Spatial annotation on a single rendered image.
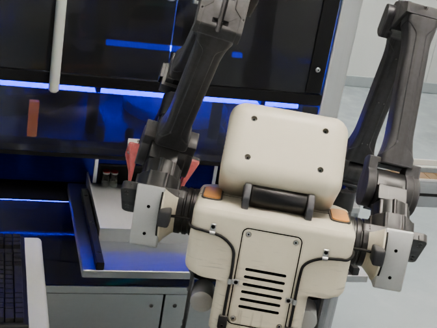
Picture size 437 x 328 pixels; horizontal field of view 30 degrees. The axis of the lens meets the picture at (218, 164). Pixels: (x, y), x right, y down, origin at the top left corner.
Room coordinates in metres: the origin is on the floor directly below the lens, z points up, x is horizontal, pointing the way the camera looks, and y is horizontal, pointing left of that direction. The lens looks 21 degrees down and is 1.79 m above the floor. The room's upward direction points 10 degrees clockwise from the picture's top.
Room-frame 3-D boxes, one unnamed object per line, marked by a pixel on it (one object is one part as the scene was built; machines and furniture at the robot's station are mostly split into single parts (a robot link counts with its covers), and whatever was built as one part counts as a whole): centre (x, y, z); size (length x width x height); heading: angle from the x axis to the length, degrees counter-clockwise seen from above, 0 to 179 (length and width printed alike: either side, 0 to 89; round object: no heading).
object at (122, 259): (1.92, -0.01, 0.87); 0.70 x 0.48 x 0.02; 107
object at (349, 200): (1.79, -0.30, 1.08); 0.07 x 0.06 x 0.07; 2
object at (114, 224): (1.94, 0.18, 0.90); 0.34 x 0.26 x 0.04; 17
